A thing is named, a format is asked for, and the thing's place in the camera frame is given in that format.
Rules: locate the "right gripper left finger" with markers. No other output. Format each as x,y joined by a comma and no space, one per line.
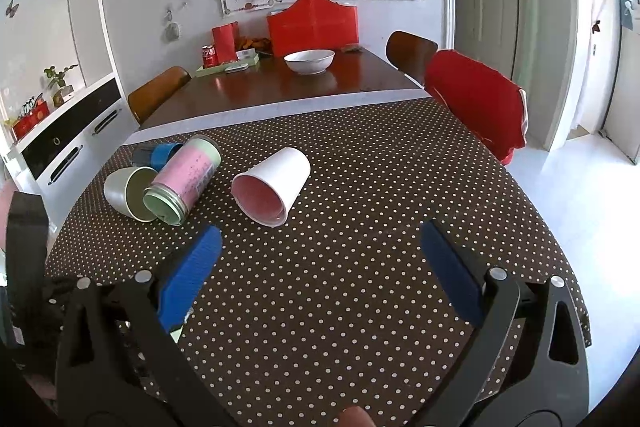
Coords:
118,364

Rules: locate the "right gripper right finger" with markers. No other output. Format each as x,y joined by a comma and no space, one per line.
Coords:
525,363

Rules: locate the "blue black cylindrical cup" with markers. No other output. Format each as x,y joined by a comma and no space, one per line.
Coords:
155,156

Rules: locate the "white paper cup pink inside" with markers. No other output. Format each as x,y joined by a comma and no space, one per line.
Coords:
266,192

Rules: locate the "pink green cylindrical canister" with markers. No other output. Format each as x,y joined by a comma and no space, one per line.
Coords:
181,182

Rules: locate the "brown polka dot tablecloth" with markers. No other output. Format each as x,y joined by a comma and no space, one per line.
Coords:
338,306

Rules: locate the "white sideboard cabinet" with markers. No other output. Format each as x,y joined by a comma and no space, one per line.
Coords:
61,156

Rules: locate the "red covered chair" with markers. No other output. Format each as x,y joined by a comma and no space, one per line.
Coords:
491,106

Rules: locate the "brown wooden chair left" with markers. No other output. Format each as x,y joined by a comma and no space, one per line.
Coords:
144,101

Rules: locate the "brown wooden chair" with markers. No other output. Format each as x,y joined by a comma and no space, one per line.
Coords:
410,54
144,101

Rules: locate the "small potted plant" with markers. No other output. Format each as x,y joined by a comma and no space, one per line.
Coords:
57,83

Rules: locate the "red soda can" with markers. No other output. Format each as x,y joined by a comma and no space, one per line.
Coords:
209,56

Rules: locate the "green tray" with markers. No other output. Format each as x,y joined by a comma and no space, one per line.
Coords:
236,66

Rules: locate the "brown wooden chair right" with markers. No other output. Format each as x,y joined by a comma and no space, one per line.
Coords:
410,54

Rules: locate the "red paper bag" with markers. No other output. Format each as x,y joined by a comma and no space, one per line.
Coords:
224,38

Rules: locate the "white ceramic bowl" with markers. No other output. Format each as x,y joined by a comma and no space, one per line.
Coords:
309,62

